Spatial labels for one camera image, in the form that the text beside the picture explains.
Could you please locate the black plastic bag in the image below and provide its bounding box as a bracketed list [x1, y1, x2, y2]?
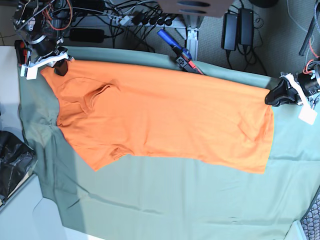
[0, 130, 35, 205]

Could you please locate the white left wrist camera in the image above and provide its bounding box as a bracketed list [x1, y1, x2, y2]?
[298, 105, 318, 126]

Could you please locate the black power adapter left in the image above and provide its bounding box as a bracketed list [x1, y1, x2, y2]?
[221, 12, 238, 51]

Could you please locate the black power adapter right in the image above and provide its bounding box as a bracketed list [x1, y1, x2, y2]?
[237, 8, 254, 46]

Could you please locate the blue handled bar clamp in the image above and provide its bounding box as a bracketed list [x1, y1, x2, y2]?
[157, 29, 204, 75]

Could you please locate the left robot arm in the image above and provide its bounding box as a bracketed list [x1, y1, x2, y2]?
[264, 0, 320, 110]

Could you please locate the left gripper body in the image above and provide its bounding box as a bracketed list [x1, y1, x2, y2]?
[280, 71, 320, 107]

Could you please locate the white power strip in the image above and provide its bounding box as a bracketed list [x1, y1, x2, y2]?
[110, 12, 186, 29]

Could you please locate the black power brick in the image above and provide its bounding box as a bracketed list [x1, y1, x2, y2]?
[69, 28, 105, 43]

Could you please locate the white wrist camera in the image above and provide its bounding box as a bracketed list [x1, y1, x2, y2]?
[298, 105, 318, 126]
[20, 64, 38, 80]

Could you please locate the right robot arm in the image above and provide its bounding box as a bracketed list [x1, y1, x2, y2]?
[12, 0, 74, 80]

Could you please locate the black power adapter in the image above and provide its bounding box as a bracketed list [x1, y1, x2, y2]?
[237, 8, 254, 46]
[221, 12, 238, 51]

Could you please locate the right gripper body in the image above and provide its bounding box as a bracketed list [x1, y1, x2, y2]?
[29, 47, 74, 67]

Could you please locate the red black corner clamp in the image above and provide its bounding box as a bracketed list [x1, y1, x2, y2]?
[14, 40, 32, 66]

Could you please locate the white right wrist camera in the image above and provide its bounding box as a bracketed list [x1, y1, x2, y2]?
[20, 64, 38, 80]

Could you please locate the green table cloth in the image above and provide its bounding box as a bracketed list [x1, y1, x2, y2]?
[16, 44, 320, 240]

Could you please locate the orange T-shirt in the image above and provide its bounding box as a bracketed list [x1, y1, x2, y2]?
[41, 60, 274, 174]

